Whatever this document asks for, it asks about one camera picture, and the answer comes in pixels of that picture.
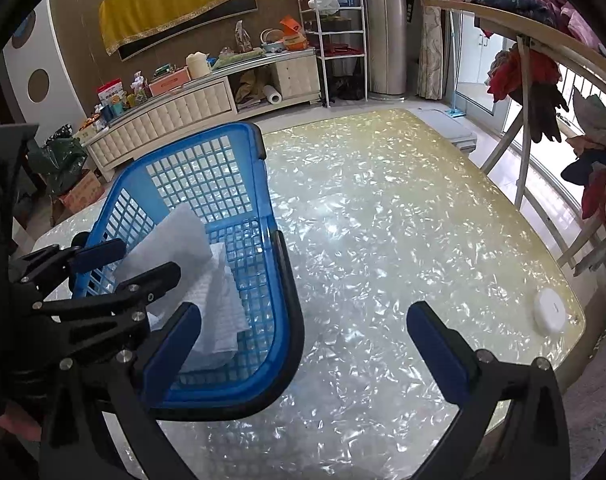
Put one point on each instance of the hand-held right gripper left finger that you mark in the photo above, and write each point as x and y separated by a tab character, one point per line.
175	355

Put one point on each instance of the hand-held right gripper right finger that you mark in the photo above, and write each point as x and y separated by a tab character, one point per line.
435	350

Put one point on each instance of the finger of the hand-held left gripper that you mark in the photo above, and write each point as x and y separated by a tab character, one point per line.
98	255
153	280

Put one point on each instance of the white cloth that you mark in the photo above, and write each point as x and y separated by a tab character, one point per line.
183	240

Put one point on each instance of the blue plastic basket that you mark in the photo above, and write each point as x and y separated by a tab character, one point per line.
198	141

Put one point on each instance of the cardboard box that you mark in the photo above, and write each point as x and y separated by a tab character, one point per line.
83	192

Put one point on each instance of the green plastic bag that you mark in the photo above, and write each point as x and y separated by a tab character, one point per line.
60	160

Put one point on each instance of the white round disc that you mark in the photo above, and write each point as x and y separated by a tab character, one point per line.
550	310

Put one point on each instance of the white and red box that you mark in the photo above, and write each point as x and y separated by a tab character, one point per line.
110	92

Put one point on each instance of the white TV cabinet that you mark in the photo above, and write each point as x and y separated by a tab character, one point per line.
183	110

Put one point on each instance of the pink box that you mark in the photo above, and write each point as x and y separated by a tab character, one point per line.
170	81

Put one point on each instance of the cream cylinder container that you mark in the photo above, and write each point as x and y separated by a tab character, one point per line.
198	66

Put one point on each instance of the paper towel roll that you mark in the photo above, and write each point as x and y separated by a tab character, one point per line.
272	95

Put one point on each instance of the grey folded mat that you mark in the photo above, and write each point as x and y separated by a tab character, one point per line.
448	127

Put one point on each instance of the dark red garment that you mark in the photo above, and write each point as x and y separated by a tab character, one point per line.
600	195

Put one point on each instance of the green folded cloth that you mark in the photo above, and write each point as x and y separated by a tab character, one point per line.
238	58

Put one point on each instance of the navy garment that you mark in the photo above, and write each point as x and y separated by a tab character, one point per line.
588	167

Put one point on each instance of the blue flat mop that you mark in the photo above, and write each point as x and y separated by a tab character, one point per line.
454	111

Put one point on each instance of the wrapped ornament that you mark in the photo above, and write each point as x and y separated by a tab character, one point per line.
244	37

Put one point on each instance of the black gloves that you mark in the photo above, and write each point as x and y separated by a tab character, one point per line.
545	110

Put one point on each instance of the yellow cloth cover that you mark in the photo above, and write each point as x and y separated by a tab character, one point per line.
173	0

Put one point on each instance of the black bag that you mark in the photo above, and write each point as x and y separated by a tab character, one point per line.
350	88

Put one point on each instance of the orange package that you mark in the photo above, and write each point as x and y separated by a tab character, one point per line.
293	35

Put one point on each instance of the grey garment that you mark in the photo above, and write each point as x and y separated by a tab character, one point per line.
595	115

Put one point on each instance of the black television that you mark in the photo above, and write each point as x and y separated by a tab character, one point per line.
235	6

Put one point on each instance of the patterned curtain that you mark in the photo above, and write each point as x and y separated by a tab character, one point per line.
430	50

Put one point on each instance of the white metal shelf rack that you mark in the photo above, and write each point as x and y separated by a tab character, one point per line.
340	32

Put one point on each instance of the silver tower air conditioner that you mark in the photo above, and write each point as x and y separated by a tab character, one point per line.
388	35

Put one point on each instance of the white plastic bag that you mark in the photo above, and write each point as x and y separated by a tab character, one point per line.
325	0

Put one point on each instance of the beige clothes drying rack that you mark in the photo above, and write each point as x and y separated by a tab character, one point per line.
453	5

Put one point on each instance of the dark blue patterned garment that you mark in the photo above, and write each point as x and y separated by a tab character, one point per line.
513	2

